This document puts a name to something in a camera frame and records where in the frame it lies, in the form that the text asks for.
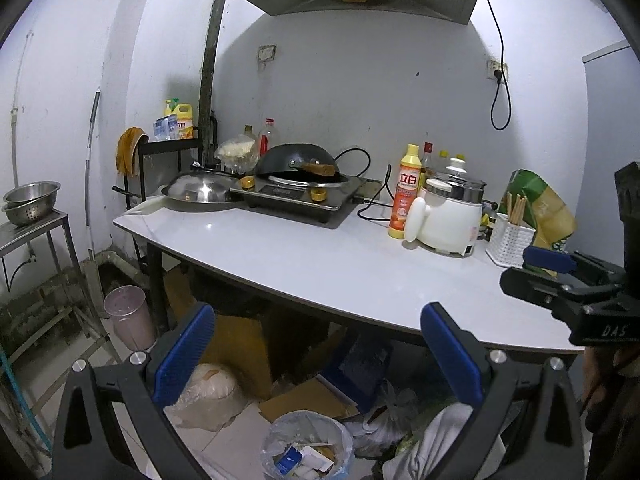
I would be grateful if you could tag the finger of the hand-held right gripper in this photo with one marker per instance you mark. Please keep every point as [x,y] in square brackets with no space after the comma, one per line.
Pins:
[530,285]
[547,260]

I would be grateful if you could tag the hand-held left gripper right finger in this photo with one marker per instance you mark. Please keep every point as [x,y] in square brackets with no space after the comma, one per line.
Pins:
[450,355]

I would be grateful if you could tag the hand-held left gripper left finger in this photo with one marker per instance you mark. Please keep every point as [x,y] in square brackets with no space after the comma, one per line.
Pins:
[185,355]

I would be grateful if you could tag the trash can with plastic liner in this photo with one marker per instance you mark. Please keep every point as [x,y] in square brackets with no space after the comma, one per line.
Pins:
[272,447]

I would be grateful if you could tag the person's right hand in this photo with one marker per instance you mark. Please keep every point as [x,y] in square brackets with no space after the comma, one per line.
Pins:
[610,390]

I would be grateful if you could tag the white chopstick basket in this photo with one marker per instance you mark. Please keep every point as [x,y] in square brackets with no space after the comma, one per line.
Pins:
[510,242]

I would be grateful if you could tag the white sack in plastic bag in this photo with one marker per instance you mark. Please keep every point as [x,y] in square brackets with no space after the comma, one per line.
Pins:
[215,390]

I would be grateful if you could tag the large brown cardboard box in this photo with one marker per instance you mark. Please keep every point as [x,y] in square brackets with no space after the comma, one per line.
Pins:
[235,345]

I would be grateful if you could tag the green yellow food bag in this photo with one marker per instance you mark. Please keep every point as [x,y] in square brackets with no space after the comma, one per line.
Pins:
[540,200]

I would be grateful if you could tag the pink plastic bucket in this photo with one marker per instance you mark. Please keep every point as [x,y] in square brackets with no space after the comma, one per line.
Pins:
[127,315]

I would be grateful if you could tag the white plastic bags pile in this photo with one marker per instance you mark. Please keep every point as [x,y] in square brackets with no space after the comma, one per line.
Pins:
[440,435]

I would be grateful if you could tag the blue carton with white label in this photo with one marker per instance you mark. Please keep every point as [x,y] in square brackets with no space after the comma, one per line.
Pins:
[360,365]

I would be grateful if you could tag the white rice cooker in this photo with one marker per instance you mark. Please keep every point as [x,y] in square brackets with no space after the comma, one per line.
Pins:
[445,220]

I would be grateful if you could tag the flat brown cardboard sheet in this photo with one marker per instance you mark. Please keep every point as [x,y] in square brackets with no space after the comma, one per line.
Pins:
[300,397]

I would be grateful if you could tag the sauce bottle yellow cap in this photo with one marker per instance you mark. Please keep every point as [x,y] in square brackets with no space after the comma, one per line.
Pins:
[443,160]
[459,159]

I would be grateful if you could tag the small blue carton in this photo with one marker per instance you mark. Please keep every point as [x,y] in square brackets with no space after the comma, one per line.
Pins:
[287,461]

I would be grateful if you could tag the yellow orange dish soap bottle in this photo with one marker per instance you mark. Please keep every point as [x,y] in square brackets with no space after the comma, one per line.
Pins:
[405,185]

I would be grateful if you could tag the steel wok lid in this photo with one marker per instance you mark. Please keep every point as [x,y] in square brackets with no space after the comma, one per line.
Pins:
[200,187]

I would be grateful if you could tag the portable gas stove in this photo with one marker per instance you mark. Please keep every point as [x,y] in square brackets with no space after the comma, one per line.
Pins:
[285,195]

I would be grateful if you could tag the clear bag of food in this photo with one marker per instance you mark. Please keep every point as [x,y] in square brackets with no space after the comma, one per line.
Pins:
[235,152]

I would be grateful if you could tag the steel colander bowl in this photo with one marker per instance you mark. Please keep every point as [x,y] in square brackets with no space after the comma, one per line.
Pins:
[30,195]
[27,217]

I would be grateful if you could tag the black shelf rack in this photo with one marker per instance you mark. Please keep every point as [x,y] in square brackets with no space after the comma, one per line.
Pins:
[165,146]

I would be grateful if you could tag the orange cloth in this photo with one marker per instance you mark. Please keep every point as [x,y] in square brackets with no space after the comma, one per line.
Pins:
[127,152]

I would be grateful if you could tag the grey mop pole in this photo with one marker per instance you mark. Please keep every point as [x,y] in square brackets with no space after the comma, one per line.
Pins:
[90,160]

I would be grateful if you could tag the black wok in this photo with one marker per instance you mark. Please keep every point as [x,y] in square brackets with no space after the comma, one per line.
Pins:
[285,160]

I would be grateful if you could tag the small clear bottle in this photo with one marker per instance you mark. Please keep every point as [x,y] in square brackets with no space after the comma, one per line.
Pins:
[249,136]

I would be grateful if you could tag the oil bottle red cap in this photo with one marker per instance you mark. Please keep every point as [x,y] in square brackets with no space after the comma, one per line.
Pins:
[267,140]

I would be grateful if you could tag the yellow detergent jug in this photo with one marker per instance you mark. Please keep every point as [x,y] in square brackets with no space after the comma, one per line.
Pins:
[185,120]

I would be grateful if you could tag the white wall socket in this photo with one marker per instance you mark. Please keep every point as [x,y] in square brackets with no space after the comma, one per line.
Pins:
[492,67]

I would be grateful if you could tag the steel frame stand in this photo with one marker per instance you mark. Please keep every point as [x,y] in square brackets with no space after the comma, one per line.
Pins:
[30,227]

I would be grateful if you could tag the white wall pipe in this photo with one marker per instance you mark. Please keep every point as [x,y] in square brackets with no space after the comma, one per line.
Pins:
[14,125]

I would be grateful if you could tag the grey vertical duct pipe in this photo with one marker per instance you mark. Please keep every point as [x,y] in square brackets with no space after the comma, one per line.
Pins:
[210,60]

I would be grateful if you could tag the grey wall socket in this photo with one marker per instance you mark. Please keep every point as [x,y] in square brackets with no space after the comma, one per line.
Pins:
[267,54]

